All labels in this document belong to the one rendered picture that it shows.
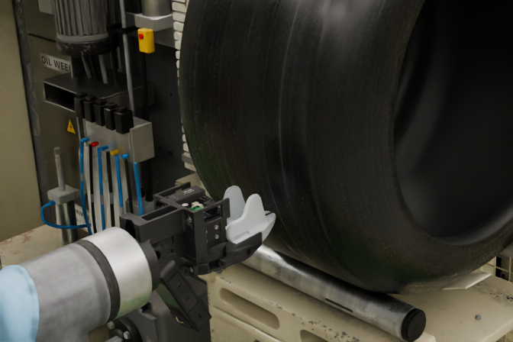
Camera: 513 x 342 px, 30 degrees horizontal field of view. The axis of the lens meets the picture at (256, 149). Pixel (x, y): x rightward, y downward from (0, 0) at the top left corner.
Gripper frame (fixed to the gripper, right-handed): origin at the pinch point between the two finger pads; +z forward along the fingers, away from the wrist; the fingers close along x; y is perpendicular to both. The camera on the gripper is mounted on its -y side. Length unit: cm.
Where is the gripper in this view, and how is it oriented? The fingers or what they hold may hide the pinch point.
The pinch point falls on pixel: (266, 222)
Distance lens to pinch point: 115.8
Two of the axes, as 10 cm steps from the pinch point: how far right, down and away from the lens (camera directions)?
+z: 7.3, -2.7, 6.3
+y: -0.3, -9.3, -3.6
